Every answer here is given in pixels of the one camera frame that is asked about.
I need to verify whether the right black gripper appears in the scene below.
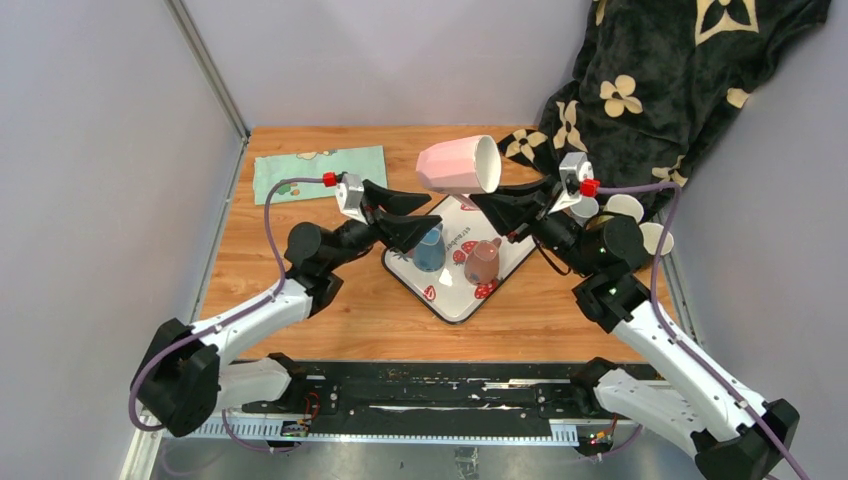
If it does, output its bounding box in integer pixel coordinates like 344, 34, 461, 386
471, 175, 597, 279

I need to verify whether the blue dotted mug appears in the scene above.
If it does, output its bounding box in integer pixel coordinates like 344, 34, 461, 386
413, 223, 446, 272

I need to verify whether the light pink faceted mug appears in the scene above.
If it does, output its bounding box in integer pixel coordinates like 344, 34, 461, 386
416, 135, 502, 195

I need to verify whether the yellow-green faceted mug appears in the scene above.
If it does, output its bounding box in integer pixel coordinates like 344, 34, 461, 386
599, 194, 644, 224

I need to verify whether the black glossy mug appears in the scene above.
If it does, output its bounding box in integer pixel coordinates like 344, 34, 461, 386
639, 222, 675, 256

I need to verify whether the grey-blue small mug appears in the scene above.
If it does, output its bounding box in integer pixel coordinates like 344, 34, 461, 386
567, 197, 600, 226

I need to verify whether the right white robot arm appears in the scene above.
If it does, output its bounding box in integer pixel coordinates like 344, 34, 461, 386
472, 179, 800, 479

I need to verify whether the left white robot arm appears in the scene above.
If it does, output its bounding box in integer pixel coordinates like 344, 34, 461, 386
128, 172, 442, 437

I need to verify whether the dusty pink faceted mug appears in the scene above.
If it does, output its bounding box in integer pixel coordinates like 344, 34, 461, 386
462, 237, 502, 285

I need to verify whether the mint green printed cloth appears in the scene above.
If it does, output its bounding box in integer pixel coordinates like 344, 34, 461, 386
252, 146, 388, 206

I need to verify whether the strawberry print white tray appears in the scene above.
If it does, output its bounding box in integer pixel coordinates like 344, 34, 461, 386
382, 197, 536, 324

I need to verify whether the black floral plush blanket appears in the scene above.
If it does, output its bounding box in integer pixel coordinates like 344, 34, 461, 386
498, 0, 830, 215

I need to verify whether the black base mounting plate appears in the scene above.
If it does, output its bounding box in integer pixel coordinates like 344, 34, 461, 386
228, 361, 636, 442

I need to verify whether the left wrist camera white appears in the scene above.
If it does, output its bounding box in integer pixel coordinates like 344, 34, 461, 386
335, 173, 367, 224

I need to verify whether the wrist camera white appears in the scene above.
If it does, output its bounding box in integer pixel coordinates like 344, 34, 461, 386
335, 173, 367, 224
549, 151, 594, 213

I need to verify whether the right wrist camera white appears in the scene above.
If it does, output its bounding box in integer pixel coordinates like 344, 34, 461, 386
549, 151, 594, 213

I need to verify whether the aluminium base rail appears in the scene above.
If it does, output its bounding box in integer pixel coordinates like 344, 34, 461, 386
125, 370, 763, 480

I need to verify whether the aluminium frame post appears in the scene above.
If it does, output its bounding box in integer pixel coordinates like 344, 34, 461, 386
164, 0, 251, 144

